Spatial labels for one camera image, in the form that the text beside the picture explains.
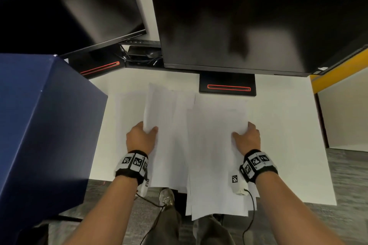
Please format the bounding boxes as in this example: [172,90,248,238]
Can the left wrist camera band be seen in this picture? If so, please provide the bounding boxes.
[114,150,150,197]

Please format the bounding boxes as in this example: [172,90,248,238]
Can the person's right hand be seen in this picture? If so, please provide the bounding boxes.
[232,122,261,157]

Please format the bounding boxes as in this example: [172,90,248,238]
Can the person's right forearm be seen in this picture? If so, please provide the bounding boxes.
[255,171,355,245]

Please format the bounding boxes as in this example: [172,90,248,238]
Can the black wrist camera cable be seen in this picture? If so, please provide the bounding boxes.
[242,189,257,245]
[135,193,168,245]

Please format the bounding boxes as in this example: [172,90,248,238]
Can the yellow partition panel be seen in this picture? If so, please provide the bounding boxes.
[309,48,368,94]

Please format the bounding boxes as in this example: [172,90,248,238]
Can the person's left hand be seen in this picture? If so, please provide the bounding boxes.
[126,122,159,156]

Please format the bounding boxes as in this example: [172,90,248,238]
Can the black monitor stand base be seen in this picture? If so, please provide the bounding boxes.
[60,43,126,79]
[199,72,256,97]

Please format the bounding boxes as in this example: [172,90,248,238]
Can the black computer monitor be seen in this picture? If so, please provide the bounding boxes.
[0,0,147,56]
[146,0,368,77]

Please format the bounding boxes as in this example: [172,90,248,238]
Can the person's grey trousers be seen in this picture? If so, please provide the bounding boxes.
[139,205,237,245]

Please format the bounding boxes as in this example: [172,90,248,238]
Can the blue cardboard box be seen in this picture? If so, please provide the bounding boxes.
[0,53,108,235]

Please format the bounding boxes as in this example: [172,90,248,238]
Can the white paper sheet stack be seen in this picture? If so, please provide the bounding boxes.
[143,82,196,194]
[185,94,260,221]

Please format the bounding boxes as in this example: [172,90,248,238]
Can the wrist camera band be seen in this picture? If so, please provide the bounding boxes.
[114,150,150,197]
[228,149,278,196]

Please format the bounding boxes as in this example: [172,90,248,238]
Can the right wrist camera band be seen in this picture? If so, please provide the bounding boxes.
[228,149,278,196]

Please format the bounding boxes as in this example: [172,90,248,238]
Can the person's grey shoe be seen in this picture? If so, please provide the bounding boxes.
[159,188,175,207]

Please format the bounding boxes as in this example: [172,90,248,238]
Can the black cables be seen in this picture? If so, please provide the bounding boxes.
[119,39,164,67]

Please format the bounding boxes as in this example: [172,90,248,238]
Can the person's left forearm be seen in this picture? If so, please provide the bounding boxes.
[64,175,139,245]

